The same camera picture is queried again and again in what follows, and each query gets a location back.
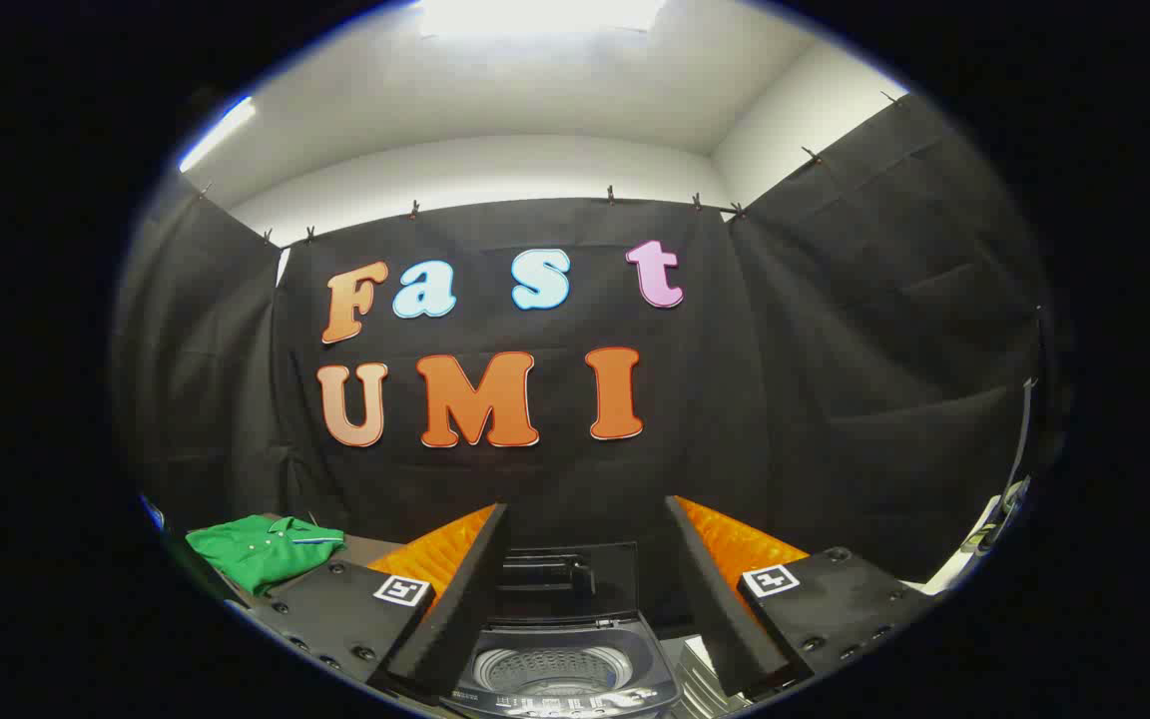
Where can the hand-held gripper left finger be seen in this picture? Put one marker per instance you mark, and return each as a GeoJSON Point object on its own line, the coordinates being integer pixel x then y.
{"type": "Point", "coordinates": [465, 609]}

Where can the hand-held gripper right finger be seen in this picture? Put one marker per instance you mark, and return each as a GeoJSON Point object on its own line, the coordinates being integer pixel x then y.
{"type": "Point", "coordinates": [715, 609]}

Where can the dark grey washing machine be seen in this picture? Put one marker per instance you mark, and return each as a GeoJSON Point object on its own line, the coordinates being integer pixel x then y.
{"type": "Point", "coordinates": [635, 659]}

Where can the transparent washing machine lid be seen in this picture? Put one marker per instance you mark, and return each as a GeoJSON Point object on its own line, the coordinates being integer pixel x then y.
{"type": "Point", "coordinates": [615, 579]}

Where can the green polo shirt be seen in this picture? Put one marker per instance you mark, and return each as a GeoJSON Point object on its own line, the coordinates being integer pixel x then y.
{"type": "Point", "coordinates": [266, 554]}

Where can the grey low table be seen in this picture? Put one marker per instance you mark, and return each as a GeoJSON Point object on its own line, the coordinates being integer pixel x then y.
{"type": "Point", "coordinates": [367, 551]}

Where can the row of cloth clips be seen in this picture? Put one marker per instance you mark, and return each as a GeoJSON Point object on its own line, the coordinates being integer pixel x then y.
{"type": "Point", "coordinates": [414, 209]}

